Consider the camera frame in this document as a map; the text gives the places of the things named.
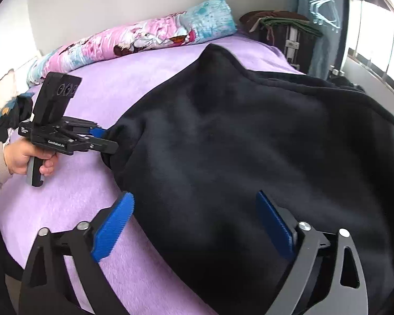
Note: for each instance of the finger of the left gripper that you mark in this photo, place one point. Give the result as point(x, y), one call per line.
point(101, 145)
point(97, 132)

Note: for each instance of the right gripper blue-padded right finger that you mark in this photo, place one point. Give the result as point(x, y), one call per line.
point(325, 274)

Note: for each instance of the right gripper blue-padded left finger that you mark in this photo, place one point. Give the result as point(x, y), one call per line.
point(46, 287)

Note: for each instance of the black fleece garment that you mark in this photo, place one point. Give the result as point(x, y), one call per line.
point(196, 149)

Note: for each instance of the black clothing pile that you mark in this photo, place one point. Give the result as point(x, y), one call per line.
point(4, 134)

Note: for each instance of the dark suitcase with clothes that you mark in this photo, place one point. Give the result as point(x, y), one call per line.
point(293, 34)

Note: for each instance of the light blue clothes hanger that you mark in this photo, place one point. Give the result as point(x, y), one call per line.
point(324, 13)

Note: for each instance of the person's left hand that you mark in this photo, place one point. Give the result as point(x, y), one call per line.
point(17, 155)

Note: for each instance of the purple fleece bed blanket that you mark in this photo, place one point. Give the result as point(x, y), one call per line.
point(139, 276)

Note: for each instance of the pink pillow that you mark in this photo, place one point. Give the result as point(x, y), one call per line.
point(10, 88)

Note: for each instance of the pink blue floral rolled quilt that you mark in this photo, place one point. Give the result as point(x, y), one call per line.
point(205, 22)

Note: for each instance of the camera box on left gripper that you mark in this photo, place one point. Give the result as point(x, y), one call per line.
point(54, 96)

